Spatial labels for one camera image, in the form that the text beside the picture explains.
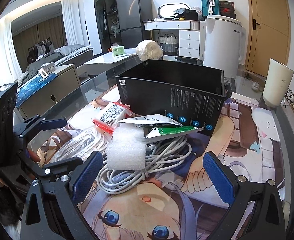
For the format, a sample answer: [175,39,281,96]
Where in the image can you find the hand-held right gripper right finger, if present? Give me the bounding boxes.
[202,151,287,240]

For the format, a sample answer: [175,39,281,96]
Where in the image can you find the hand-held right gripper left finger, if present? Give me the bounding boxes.
[20,151,104,240]

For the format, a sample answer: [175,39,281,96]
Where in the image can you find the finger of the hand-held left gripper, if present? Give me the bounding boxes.
[19,152,84,181]
[13,115,67,140]

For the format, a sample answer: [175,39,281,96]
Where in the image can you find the bagged white cable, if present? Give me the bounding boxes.
[48,127,110,165]

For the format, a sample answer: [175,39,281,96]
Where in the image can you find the white cable coil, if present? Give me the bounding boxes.
[97,132,195,194]

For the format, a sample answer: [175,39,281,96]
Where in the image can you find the white foam block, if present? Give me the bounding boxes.
[105,125,147,170]

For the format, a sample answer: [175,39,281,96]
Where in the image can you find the red white packet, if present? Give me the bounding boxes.
[92,102,132,137]

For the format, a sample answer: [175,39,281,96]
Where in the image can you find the green white medicine pouch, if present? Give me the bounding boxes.
[142,126,204,139]

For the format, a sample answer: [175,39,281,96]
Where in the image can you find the black cardboard box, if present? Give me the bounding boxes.
[115,59,231,137]

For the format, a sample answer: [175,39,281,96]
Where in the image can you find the beige cabinet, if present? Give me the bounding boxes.
[17,64,81,119]

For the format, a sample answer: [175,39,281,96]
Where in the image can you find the blue plastic packet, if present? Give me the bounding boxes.
[16,74,59,107]

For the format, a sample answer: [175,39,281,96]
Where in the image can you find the printed cartoon desk mat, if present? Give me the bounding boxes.
[36,92,286,240]

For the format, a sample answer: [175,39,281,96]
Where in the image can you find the small white box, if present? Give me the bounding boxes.
[38,62,56,77]

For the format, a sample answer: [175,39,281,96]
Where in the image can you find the bed with grey bedding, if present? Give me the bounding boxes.
[24,44,94,80]

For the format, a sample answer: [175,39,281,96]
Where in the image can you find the clothes rack with clothes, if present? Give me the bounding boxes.
[27,39,55,63]

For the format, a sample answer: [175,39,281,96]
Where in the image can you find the white coffee table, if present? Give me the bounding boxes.
[83,47,142,75]

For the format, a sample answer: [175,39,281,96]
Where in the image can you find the small green box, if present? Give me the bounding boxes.
[112,45,125,57]

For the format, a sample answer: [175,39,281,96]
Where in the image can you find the white sheer curtain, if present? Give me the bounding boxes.
[61,0,78,46]

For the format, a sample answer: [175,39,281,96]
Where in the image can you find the cream cylindrical bin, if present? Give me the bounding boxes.
[262,58,294,107]

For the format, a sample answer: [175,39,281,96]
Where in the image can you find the black glass wardrobe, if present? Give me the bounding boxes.
[92,0,120,55]

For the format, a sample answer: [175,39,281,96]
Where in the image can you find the cream bundle in plastic bag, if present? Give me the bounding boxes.
[136,40,163,62]

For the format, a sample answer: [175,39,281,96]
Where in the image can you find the white cylindrical appliance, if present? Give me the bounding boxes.
[202,15,246,74]

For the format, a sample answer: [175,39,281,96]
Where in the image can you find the dark grey fridge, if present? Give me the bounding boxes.
[116,0,153,49]

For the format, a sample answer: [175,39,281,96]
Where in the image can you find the wicker basket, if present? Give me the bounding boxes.
[158,34,179,52]

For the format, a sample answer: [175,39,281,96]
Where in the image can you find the white dressing table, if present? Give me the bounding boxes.
[142,20,202,58]

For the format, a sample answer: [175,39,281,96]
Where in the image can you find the wooden door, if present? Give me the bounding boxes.
[244,0,291,77]

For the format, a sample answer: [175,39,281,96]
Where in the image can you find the oval white framed mirror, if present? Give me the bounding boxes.
[157,2,192,18]

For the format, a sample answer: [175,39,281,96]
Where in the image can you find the black bag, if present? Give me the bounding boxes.
[173,8,199,22]

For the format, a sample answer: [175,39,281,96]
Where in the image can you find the teal suitcase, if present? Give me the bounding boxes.
[200,0,220,15]

